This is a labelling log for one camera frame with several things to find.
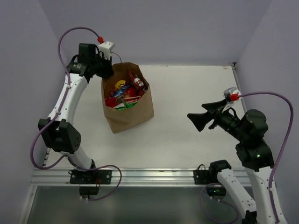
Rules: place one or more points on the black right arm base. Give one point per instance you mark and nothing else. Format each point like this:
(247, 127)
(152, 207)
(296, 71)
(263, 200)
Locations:
(202, 176)

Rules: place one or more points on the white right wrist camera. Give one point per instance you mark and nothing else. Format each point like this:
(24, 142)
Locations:
(232, 96)

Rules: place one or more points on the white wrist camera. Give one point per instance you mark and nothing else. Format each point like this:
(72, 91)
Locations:
(106, 48)
(232, 96)

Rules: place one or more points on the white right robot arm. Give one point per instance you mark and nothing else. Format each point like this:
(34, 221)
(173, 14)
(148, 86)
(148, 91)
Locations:
(255, 156)

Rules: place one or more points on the red Doritos bag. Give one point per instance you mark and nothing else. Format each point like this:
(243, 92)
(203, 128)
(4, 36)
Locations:
(141, 91)

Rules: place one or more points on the red snack bag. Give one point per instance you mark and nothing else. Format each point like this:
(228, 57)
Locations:
(112, 102)

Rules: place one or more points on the blue M&M's packet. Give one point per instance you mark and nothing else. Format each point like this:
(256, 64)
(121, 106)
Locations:
(117, 92)

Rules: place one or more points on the dark red Dove chocolate bag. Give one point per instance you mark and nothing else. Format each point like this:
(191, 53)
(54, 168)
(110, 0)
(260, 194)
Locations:
(137, 82)

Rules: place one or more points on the brown paper bag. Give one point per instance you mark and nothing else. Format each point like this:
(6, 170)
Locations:
(125, 119)

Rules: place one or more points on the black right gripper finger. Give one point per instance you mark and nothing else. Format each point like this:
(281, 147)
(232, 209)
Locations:
(214, 106)
(200, 120)

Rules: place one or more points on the aluminium front mounting rail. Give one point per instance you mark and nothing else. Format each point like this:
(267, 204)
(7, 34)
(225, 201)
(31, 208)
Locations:
(131, 177)

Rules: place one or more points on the yellow M&M's packet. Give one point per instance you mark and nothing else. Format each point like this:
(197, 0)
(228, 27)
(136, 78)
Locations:
(120, 84)

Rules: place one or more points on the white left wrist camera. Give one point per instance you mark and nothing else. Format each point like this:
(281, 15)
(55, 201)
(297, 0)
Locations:
(106, 48)

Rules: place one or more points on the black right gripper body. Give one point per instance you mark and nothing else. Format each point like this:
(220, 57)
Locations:
(230, 123)

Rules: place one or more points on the green Chuba cassava bag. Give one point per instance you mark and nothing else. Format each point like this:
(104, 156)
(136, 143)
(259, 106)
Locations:
(127, 103)

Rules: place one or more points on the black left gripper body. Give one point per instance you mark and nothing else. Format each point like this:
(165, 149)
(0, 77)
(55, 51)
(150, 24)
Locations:
(106, 69)

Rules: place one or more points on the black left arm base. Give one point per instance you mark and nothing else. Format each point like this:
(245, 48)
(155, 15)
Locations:
(90, 181)

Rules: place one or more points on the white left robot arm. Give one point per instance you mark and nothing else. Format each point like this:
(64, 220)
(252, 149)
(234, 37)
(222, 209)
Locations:
(57, 129)

